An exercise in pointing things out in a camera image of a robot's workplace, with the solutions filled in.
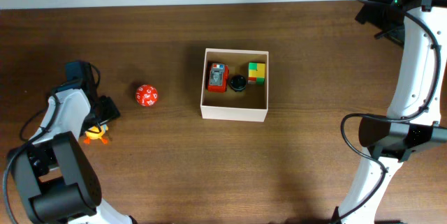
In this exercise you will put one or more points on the colourful puzzle cube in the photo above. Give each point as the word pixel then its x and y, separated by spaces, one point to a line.
pixel 256 73

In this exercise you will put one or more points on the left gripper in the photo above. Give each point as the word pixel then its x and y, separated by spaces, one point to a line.
pixel 112 110

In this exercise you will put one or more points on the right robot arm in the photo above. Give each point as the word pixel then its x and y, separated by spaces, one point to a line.
pixel 411 124

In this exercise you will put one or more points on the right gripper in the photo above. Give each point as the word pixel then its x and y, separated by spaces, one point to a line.
pixel 371 13

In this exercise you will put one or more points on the red letter ball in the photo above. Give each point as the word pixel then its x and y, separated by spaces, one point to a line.
pixel 146 95

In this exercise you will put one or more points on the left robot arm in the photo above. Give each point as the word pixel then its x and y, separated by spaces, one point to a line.
pixel 52 175

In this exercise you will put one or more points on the orange plush duck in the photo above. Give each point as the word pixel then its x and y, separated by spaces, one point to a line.
pixel 96 133

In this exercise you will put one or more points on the red toy car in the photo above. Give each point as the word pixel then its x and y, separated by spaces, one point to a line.
pixel 218 77

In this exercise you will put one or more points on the black round cap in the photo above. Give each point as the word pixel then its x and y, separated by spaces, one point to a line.
pixel 238 83

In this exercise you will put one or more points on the white cardboard box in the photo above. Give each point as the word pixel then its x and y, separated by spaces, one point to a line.
pixel 252 104

